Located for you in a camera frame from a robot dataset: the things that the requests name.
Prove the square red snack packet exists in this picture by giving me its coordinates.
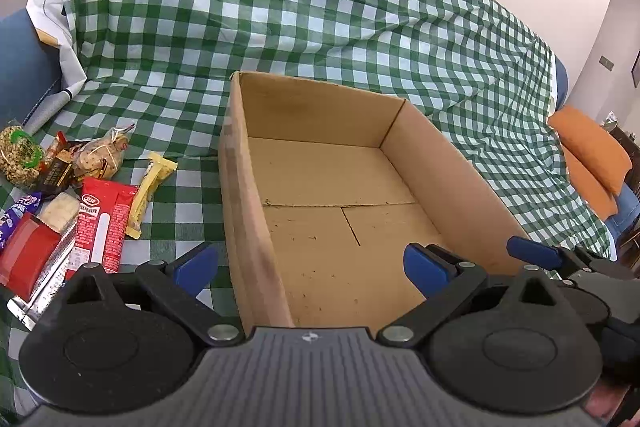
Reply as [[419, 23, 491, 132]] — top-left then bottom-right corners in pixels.
[[0, 213, 62, 303]]

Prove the green checkered tablecloth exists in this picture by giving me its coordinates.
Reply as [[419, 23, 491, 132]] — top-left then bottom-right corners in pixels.
[[0, 0, 617, 427]]

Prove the clear bag of cookies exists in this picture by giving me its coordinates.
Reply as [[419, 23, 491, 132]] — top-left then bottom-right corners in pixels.
[[73, 123, 136, 182]]

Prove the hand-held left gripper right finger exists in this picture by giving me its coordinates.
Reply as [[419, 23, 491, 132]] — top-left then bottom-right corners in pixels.
[[376, 243, 567, 350]]

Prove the yellow snack bar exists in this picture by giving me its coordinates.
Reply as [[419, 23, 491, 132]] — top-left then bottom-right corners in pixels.
[[124, 151, 179, 241]]

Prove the bag of nuts green label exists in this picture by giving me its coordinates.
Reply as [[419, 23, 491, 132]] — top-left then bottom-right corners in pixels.
[[0, 121, 45, 188]]

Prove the long silver snack packet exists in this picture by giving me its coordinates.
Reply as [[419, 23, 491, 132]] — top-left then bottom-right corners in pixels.
[[7, 222, 81, 332]]

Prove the blue sofa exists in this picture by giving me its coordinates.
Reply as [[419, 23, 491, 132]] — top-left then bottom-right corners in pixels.
[[0, 9, 640, 258]]

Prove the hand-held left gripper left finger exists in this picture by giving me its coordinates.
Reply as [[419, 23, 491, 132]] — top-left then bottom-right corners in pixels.
[[64, 243, 246, 348]]

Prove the white pastry packet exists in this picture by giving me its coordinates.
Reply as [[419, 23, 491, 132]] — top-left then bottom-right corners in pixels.
[[37, 191, 81, 233]]

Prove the purple candy packet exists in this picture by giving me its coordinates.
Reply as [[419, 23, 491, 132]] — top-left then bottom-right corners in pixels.
[[0, 192, 44, 251]]

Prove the dark snack packet red end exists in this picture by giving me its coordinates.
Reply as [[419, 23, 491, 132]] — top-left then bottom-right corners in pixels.
[[37, 132, 89, 198]]

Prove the white plastic sheet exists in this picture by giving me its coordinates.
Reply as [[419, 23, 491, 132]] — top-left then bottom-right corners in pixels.
[[26, 0, 89, 100]]

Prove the dark wooden cabinet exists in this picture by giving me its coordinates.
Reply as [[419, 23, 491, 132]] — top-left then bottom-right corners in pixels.
[[602, 109, 640, 198]]

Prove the orange cushion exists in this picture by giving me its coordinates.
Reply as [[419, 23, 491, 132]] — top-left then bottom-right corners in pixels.
[[547, 104, 634, 196], [562, 148, 619, 221]]

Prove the brown cardboard box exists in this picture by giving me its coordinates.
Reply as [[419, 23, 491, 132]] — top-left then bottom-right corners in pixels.
[[218, 71, 532, 339]]

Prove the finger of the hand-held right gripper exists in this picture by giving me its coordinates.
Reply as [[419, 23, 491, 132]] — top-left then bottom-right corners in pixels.
[[506, 235, 577, 273]]

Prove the long red snack packet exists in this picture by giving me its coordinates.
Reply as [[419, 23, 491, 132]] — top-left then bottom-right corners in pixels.
[[65, 177, 139, 281]]

